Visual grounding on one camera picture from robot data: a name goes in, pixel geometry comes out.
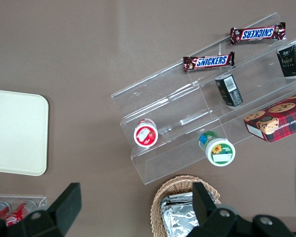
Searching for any light tan wicker basket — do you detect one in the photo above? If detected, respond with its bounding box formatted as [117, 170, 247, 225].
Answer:
[150, 175, 222, 237]

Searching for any clear acrylic bottle rack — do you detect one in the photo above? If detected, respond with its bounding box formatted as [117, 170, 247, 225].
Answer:
[0, 196, 48, 215]

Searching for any green lid white cup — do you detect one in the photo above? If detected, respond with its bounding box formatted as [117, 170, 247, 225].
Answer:
[198, 131, 236, 167]

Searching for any red lid white cup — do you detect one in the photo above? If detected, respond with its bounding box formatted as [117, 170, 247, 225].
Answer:
[133, 118, 159, 148]

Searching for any cream plastic tray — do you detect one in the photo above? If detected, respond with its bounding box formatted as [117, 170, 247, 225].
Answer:
[0, 88, 49, 176]

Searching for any brown snickers bar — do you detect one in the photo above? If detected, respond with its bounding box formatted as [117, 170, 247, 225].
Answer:
[183, 51, 236, 73]
[230, 22, 287, 46]

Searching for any small dark green box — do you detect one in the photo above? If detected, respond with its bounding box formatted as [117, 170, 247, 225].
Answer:
[276, 40, 296, 78]
[214, 74, 244, 108]

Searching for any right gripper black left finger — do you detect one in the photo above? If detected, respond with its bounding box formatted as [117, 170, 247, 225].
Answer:
[0, 182, 82, 237]

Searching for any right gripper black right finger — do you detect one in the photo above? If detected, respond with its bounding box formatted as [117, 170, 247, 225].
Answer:
[187, 182, 296, 237]

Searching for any clear acrylic stepped riser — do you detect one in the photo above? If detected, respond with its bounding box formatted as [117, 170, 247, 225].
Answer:
[111, 71, 229, 186]
[187, 11, 296, 149]

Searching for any silver foil packet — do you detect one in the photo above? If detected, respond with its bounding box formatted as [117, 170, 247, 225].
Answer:
[159, 192, 195, 210]
[162, 204, 200, 237]

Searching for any red tartan cookie box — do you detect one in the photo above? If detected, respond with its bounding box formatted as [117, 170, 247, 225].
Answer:
[243, 90, 296, 143]

